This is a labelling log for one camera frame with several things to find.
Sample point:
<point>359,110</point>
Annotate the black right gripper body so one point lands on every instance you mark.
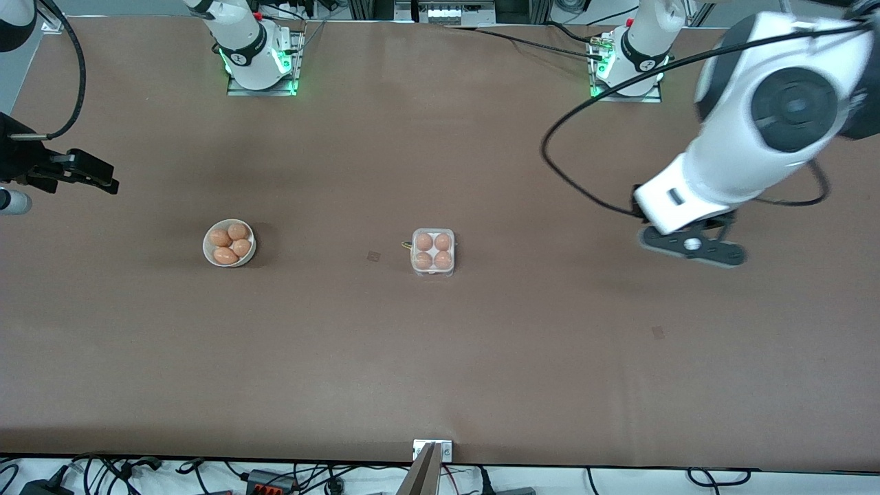
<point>19,159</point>

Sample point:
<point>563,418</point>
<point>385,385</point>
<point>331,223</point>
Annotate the clear plastic egg box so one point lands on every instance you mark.
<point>433,273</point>

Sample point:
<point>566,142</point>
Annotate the brown egg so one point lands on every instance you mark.
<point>443,259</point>
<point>240,247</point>
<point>442,241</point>
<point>424,241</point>
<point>225,255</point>
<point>238,231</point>
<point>423,260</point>
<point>219,238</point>

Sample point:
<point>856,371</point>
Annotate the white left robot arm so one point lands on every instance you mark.
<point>729,158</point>

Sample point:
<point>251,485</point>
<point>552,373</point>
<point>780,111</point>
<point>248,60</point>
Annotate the white bowl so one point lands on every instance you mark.
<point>246,260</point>

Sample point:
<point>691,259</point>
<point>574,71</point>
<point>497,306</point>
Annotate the black power adapter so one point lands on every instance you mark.
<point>45,487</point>

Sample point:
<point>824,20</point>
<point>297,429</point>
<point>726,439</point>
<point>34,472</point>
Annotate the white power strip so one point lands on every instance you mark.
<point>454,10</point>

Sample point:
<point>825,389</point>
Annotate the orange black connector block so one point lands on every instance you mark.
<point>271,482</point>

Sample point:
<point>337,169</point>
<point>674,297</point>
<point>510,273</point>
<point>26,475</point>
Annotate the aluminium profile beam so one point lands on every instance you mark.
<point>423,478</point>

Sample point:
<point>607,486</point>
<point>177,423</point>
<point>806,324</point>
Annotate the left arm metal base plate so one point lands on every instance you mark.
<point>650,98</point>

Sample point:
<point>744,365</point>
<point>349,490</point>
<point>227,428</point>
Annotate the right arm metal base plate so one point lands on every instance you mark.
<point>237,89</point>

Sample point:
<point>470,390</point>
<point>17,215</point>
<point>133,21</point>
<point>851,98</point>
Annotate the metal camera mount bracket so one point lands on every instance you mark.
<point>447,450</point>

